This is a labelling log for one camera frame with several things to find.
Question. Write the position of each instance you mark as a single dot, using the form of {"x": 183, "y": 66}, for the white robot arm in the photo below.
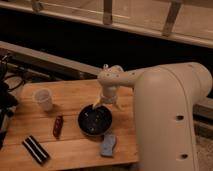
{"x": 163, "y": 101}

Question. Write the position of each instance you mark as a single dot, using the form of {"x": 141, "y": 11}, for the black equipment with cables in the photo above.
{"x": 7, "y": 100}

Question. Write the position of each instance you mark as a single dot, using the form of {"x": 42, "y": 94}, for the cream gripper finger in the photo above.
{"x": 97, "y": 103}
{"x": 116, "y": 105}

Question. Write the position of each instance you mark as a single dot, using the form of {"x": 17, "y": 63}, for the black ceramic bowl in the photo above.
{"x": 94, "y": 122}

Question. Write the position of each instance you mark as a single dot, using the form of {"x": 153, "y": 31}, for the black white striped block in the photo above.
{"x": 39, "y": 154}

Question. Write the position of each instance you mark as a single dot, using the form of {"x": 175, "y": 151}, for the red pocket knife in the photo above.
{"x": 57, "y": 126}

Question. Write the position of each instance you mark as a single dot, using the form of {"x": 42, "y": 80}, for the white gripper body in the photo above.
{"x": 109, "y": 94}

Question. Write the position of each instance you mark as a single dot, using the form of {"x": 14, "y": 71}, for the wooden table board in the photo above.
{"x": 72, "y": 149}

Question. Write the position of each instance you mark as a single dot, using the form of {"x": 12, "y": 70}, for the translucent plastic cup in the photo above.
{"x": 43, "y": 98}

